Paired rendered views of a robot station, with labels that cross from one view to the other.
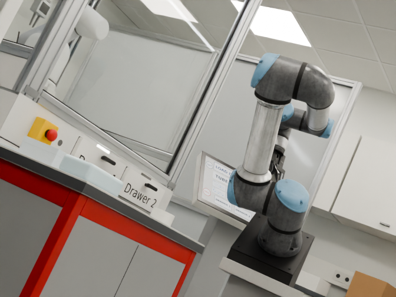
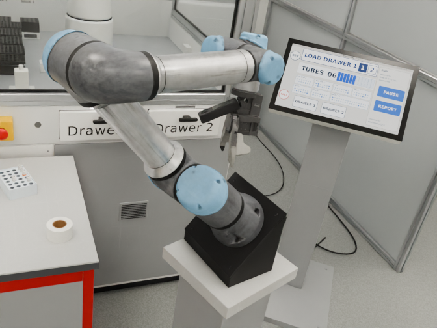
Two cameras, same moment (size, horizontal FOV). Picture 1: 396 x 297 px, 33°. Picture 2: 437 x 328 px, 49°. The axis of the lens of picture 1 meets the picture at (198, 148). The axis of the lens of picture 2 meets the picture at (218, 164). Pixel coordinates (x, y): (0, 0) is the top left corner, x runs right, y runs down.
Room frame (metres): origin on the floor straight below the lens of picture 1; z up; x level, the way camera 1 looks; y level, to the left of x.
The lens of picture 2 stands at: (1.31, -0.88, 1.65)
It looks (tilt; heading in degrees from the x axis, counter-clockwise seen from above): 29 degrees down; 31
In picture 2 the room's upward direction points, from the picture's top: 10 degrees clockwise
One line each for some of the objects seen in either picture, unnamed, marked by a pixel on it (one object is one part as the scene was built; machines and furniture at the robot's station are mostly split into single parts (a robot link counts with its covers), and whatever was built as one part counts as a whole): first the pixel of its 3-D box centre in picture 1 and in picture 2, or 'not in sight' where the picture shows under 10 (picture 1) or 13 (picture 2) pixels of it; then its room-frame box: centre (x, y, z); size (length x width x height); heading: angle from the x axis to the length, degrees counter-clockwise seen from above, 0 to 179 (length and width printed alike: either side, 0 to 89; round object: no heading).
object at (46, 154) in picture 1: (47, 156); not in sight; (1.73, 0.35, 0.79); 0.13 x 0.09 x 0.05; 59
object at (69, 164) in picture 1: (92, 175); not in sight; (1.62, 0.20, 0.78); 0.15 x 0.10 x 0.04; 150
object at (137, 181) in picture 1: (141, 191); (184, 122); (2.67, 0.13, 0.87); 0.29 x 0.02 x 0.11; 148
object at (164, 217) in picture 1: (161, 217); (59, 230); (1.99, 0.01, 0.78); 0.07 x 0.07 x 0.04
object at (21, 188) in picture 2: not in sight; (16, 182); (2.05, 0.29, 0.78); 0.12 x 0.08 x 0.04; 75
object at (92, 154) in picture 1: (97, 165); (101, 125); (2.40, 0.30, 0.87); 0.29 x 0.02 x 0.11; 148
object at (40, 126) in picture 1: (43, 132); (1, 129); (2.11, 0.47, 0.88); 0.07 x 0.05 x 0.07; 148
